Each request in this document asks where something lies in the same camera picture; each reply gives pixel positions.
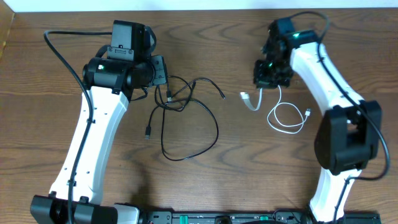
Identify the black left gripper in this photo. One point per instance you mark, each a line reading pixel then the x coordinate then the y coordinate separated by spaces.
pixel 159 70

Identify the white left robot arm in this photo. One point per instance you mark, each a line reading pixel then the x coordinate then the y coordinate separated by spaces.
pixel 77 193

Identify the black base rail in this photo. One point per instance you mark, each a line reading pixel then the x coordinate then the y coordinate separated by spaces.
pixel 280 216

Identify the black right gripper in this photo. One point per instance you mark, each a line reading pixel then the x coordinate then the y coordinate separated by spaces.
pixel 262 82

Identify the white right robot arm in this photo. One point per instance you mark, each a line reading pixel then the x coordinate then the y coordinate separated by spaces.
pixel 349 133

